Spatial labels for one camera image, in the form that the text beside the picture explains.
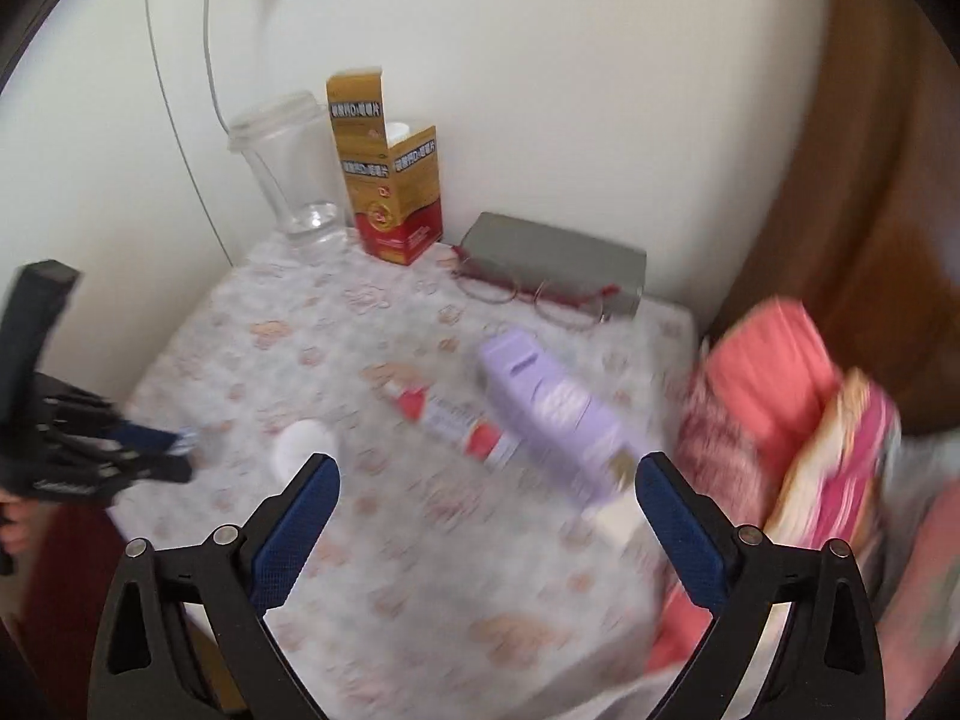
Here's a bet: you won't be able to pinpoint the person's left leg red trousers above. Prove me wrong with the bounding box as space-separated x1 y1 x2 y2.
19 502 127 698

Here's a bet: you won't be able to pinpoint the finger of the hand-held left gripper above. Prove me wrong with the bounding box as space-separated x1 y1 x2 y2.
41 382 187 455
41 439 196 502

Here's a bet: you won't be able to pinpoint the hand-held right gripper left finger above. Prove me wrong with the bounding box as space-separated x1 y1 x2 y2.
88 453 342 720

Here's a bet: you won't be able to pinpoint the patterned white tablecloth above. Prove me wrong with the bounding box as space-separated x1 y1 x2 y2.
105 229 700 720

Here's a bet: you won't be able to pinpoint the brown wooden headboard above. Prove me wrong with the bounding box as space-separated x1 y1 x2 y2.
709 0 960 437

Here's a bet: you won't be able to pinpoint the purple lotion tube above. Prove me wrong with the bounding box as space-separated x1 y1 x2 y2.
478 327 653 552

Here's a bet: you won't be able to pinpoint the grey glasses case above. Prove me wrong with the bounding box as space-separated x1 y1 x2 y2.
457 211 648 320

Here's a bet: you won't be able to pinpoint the white round lid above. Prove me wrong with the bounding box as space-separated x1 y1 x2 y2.
271 419 339 482

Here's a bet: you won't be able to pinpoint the red white ointment tube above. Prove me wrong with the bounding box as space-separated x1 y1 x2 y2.
381 378 524 473

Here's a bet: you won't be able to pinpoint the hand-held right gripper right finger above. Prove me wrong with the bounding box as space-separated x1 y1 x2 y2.
634 451 886 720

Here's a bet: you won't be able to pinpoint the white charger cable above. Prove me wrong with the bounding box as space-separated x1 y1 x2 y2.
201 0 260 134

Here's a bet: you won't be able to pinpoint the clear plastic cup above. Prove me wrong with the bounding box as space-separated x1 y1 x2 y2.
226 90 350 253

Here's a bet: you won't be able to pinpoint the yellow and red medicine box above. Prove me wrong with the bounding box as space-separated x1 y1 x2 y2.
341 124 446 266

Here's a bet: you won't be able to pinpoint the pink patterned quilt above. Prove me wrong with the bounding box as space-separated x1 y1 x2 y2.
645 298 902 680

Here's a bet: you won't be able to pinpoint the grey blanket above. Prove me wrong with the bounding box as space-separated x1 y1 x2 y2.
862 427 960 720

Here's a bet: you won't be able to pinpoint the person's left hand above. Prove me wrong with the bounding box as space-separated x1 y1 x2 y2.
0 496 35 557

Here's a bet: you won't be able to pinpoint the red frame eyeglasses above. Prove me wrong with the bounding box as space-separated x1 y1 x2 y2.
450 253 621 332

